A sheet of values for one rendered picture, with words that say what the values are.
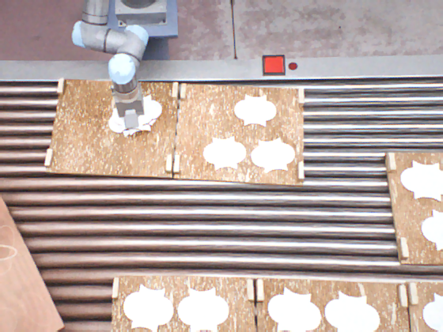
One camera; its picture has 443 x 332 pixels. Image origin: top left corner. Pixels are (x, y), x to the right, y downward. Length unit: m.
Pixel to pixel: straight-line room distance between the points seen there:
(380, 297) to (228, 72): 0.87
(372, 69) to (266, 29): 1.24
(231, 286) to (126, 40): 0.79
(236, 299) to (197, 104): 0.65
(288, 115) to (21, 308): 1.02
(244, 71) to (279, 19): 1.28
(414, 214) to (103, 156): 0.97
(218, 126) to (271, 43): 1.35
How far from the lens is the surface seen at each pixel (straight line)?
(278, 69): 2.34
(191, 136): 2.20
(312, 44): 3.53
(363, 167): 2.22
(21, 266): 2.02
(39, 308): 1.98
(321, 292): 2.06
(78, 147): 2.23
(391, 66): 2.42
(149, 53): 2.68
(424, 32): 3.67
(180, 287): 2.04
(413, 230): 2.16
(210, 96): 2.27
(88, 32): 2.03
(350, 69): 2.39
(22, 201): 2.22
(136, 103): 2.09
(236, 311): 2.02
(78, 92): 2.32
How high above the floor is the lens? 2.92
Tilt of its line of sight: 64 degrees down
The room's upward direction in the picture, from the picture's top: 7 degrees counter-clockwise
